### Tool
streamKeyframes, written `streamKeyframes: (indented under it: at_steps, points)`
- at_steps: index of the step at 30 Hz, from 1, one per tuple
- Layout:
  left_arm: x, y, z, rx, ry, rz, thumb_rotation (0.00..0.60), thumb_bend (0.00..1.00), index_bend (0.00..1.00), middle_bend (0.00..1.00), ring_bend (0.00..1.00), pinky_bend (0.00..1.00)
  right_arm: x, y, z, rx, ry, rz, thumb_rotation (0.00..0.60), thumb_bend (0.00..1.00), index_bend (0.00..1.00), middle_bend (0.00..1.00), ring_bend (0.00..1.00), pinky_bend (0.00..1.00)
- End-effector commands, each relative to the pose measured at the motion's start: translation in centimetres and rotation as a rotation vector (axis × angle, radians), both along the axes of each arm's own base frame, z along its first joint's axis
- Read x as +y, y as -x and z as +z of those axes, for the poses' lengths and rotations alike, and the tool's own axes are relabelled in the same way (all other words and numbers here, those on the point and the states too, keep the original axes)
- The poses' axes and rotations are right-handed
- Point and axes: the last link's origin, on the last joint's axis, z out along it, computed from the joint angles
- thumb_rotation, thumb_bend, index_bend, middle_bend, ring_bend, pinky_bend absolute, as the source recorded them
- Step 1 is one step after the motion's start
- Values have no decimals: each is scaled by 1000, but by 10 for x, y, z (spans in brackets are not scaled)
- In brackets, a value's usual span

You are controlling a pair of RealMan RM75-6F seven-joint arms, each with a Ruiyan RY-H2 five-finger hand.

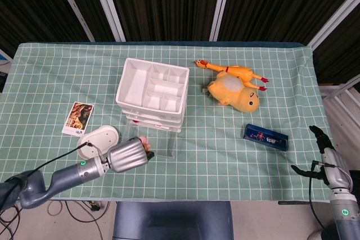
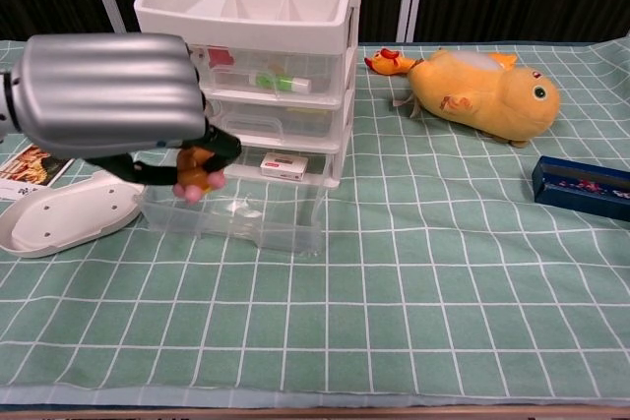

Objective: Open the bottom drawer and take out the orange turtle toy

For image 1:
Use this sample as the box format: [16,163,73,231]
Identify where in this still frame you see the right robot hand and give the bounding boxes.
[291,124,354,189]

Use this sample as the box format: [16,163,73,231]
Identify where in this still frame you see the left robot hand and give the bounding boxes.
[107,137,155,173]

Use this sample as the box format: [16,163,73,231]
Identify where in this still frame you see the pink orange turtle toy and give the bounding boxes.
[139,136,153,152]

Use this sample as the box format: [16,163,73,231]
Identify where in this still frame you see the clear drawer with turtle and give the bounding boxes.
[123,119,177,159]

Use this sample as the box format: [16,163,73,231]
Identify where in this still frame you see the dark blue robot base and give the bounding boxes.
[112,201,234,240]

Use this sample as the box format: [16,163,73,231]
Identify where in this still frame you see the white divided drawer box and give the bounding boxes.
[115,57,190,133]

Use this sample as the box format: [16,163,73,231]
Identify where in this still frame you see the white oval tray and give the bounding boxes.
[76,125,122,160]

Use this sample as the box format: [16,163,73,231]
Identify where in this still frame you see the picture card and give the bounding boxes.
[61,101,95,137]

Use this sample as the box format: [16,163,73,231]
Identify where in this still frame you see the dark blue rectangular box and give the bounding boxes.
[243,123,290,152]

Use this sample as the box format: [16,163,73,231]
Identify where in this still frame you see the green checked tablecloth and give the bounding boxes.
[0,42,343,202]

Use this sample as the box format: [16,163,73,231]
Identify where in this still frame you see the yellow plush duck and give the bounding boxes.
[207,71,261,114]

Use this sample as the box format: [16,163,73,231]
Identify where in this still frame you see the yellow rubber chicken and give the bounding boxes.
[193,58,269,92]

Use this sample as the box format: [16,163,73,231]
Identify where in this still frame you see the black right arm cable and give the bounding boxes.
[308,160,329,232]

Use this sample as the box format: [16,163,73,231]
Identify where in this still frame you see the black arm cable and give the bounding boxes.
[308,160,329,232]
[5,141,95,184]

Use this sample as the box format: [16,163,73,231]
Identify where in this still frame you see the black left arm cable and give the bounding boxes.
[5,141,95,184]

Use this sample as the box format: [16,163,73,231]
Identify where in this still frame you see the white metal frame rack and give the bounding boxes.
[319,74,360,117]

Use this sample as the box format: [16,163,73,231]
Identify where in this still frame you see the black floor cables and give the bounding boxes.
[0,200,114,240]

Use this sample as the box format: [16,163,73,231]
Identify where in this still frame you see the white partition post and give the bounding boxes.
[88,0,127,42]
[50,0,95,41]
[209,0,235,41]
[308,0,360,50]

